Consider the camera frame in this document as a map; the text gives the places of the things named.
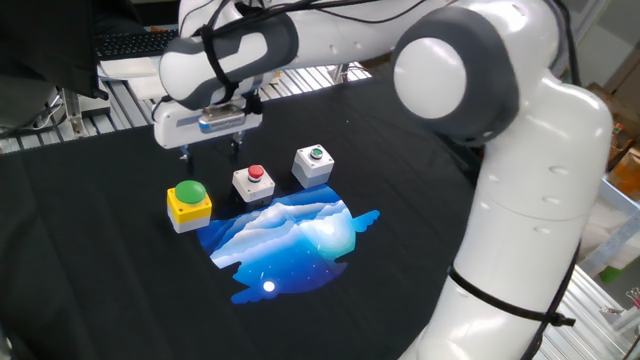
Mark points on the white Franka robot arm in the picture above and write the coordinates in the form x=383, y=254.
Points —
x=525, y=200

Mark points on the white box red button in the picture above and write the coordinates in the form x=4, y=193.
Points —
x=254, y=185

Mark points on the aluminium bracket post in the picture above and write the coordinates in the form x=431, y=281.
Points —
x=74, y=112

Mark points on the black cloth with blue print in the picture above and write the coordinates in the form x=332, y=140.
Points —
x=125, y=280

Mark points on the white paper sheets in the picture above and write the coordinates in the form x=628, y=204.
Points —
x=125, y=69

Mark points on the black computer keyboard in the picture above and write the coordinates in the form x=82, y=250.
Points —
x=130, y=45

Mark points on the yellow box green mushroom button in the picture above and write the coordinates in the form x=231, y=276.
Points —
x=190, y=210

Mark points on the white foam pad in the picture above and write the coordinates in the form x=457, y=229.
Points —
x=142, y=87

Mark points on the black fabric cover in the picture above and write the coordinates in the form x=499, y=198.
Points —
x=45, y=45

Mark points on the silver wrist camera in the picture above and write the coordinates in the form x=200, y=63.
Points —
x=222, y=119

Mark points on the white box small green button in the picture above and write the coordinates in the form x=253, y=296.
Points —
x=312, y=167

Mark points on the aluminium frame beam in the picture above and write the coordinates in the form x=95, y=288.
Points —
x=611, y=242

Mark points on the pink binder clip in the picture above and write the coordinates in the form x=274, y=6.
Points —
x=634, y=296

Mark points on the small green object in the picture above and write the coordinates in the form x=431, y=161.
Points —
x=611, y=275

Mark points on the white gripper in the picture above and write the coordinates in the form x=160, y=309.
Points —
x=175, y=127

